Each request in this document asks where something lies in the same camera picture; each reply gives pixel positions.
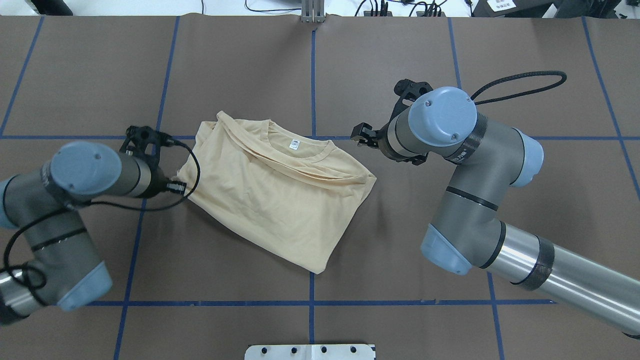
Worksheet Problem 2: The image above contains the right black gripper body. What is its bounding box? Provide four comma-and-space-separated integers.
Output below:
375, 122, 428, 166

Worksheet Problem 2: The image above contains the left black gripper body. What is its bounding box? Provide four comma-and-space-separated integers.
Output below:
147, 167, 172, 199

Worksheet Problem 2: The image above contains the cream long-sleeve graphic shirt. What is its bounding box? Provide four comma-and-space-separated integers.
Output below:
175, 111, 377, 274

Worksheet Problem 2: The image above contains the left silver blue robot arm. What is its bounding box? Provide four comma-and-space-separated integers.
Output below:
1, 140, 189, 326

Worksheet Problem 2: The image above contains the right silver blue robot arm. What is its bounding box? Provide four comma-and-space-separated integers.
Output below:
350, 81, 640, 339

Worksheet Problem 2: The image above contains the orange black electronics board far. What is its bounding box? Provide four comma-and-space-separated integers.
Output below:
361, 0, 393, 18

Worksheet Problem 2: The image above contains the orange black electronics board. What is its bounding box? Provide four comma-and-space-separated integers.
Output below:
361, 0, 393, 18
409, 0, 448, 18

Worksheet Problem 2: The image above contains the orange black electronics board near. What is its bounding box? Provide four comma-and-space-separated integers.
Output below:
409, 0, 448, 18

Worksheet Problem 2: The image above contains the brown black box device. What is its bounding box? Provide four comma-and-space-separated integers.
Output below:
471, 0, 558, 18

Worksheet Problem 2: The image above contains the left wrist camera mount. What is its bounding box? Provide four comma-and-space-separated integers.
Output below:
118, 125, 176, 163

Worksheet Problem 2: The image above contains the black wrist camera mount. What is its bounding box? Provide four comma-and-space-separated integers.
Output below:
390, 79, 434, 121

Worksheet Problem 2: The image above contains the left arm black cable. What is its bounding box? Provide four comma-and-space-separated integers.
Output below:
2, 140, 202, 306

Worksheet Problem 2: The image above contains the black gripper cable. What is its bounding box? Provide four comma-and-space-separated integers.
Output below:
470, 71, 568, 107

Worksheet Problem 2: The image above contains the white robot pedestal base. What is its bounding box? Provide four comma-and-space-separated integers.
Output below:
244, 343, 377, 360

